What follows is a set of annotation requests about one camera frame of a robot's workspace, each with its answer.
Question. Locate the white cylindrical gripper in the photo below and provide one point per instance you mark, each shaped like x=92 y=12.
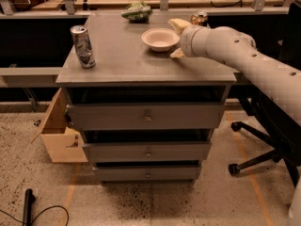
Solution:
x=187 y=41

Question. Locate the grey drawer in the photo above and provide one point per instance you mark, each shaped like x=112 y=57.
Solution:
x=145 y=117
x=159 y=173
x=146 y=151

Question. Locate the black cylinder on floor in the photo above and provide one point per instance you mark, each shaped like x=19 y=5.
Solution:
x=29 y=199

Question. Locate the top grey drawer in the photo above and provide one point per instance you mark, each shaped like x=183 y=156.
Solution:
x=145 y=117

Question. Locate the silver blue redbull can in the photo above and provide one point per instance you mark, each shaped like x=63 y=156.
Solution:
x=83 y=47

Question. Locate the bottom grey drawer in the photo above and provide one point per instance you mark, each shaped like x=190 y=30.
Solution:
x=159 y=173

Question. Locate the gold brown drink can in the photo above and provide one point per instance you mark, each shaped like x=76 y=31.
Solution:
x=199 y=18

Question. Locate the light wooden box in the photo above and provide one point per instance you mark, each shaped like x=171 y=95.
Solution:
x=62 y=143

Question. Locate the green chip bag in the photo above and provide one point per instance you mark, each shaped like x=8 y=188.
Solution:
x=138 y=12

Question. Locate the middle grey drawer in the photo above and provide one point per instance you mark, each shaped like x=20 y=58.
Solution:
x=146 y=151

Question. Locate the grey drawer cabinet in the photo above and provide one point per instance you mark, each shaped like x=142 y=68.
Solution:
x=127 y=71

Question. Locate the white paper bowl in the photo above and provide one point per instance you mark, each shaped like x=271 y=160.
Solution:
x=160 y=39

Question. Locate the black office chair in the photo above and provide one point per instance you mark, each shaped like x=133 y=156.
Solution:
x=283 y=134

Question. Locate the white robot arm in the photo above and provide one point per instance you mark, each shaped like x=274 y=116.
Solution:
x=280 y=82

